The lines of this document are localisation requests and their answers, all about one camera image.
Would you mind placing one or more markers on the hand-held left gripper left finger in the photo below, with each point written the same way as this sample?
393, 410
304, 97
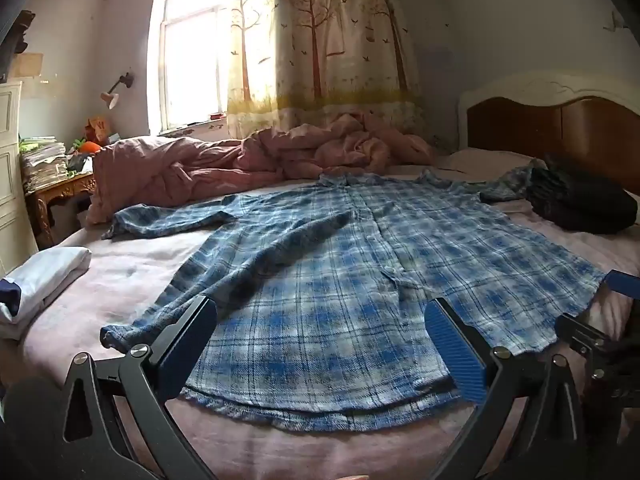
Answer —
187, 340

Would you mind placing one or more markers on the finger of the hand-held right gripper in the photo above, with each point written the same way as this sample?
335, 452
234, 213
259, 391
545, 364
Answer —
625, 287
580, 332

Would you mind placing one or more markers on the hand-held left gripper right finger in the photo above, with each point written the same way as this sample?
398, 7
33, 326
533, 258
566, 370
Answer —
455, 350

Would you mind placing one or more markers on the blue plaid shirt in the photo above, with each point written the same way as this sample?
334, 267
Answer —
325, 285

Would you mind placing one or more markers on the black jacket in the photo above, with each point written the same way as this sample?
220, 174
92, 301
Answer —
575, 200

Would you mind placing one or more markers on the white folded cloth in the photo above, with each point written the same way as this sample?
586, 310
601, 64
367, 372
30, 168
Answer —
45, 275

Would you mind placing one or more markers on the pink duvet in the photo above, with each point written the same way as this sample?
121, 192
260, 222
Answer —
200, 170

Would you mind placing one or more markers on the pale pink pillow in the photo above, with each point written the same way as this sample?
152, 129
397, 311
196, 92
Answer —
475, 165

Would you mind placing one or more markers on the wooden headboard with white trim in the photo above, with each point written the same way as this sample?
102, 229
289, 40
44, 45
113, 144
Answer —
520, 125

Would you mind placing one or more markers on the carved wooden side table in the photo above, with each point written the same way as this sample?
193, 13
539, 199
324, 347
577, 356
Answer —
60, 187

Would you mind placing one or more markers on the orange toy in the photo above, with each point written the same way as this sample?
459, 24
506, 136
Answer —
90, 147

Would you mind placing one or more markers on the stack of papers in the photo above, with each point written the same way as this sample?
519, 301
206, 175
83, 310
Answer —
42, 160

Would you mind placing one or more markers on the white cabinet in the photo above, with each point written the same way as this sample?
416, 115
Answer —
10, 160

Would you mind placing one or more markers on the window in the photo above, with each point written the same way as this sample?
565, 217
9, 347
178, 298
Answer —
190, 60

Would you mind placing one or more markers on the cardboard sheet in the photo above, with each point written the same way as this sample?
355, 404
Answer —
27, 65

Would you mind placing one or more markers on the tree print curtain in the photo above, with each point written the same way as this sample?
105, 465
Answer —
325, 35

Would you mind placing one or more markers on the dark ornament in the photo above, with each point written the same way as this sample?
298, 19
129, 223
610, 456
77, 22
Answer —
24, 30

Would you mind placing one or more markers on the wall lamp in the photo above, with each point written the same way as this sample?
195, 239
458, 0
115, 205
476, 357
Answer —
110, 99

